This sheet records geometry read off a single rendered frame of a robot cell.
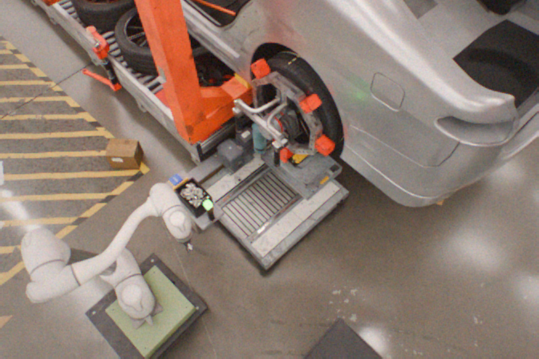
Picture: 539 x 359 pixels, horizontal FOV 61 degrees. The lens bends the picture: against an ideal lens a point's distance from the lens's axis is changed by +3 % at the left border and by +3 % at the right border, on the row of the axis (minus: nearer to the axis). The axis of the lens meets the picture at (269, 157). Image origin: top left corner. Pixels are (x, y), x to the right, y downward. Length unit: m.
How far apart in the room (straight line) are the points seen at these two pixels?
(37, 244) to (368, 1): 1.72
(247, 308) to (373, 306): 0.81
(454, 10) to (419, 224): 1.48
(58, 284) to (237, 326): 1.33
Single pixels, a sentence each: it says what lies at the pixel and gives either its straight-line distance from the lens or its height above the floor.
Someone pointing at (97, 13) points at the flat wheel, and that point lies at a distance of 4.27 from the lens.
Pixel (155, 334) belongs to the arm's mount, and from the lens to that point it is 2.75.
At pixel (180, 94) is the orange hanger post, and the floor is 1.03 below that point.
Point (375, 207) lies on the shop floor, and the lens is 3.42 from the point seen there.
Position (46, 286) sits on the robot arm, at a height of 1.18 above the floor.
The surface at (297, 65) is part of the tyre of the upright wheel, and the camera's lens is 2.56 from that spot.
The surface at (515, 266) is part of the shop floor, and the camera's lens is 3.54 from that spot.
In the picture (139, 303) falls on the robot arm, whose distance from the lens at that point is 2.55.
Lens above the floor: 2.98
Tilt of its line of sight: 57 degrees down
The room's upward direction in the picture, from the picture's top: 2 degrees counter-clockwise
